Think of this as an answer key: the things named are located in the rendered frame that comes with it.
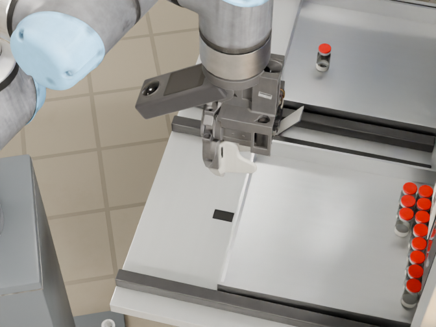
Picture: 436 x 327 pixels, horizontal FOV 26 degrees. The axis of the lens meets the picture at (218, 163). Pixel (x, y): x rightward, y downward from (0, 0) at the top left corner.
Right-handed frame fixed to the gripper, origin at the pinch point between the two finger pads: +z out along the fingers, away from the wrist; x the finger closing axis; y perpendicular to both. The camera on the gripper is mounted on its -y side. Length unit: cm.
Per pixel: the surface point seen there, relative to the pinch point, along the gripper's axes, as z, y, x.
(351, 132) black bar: 20.4, 14.9, 25.9
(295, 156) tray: 20.6, 7.4, 19.5
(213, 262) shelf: 21.7, -0.2, -1.0
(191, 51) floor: 109, -37, 118
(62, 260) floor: 110, -50, 41
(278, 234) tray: 21.4, 7.7, 5.6
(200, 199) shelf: 21.6, -4.8, 9.0
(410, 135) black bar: 19.6, 23.8, 26.8
